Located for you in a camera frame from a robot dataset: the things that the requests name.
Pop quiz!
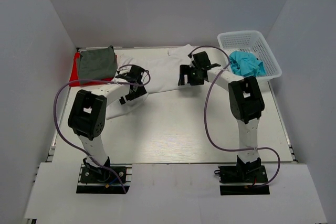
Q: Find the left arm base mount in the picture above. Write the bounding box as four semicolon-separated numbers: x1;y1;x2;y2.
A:
76;158;132;195

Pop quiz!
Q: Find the folded grey t shirt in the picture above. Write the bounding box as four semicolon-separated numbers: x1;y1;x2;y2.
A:
76;46;118;80

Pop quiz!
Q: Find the white t shirt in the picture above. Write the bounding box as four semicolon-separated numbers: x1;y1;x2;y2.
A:
106;44;194;120

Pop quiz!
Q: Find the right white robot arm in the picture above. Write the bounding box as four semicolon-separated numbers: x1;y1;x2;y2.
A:
178;52;265;182

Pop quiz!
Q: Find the folded red t shirt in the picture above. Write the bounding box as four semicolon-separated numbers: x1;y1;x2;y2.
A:
69;52;100;87

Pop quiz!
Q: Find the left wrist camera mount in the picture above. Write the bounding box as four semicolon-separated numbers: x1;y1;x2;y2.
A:
115;65;132;78

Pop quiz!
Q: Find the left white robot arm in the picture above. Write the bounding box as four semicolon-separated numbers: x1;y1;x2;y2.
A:
68;65;150;182

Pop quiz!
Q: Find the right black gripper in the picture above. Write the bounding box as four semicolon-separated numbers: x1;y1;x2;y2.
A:
179;65;206;86

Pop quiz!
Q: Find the white plastic basket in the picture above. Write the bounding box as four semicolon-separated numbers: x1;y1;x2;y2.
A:
217;30;282;82

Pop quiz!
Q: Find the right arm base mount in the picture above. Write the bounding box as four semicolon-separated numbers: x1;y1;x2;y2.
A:
214;165;270;196

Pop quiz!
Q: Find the blue t shirt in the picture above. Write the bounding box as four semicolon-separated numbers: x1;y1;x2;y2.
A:
229;51;266;77

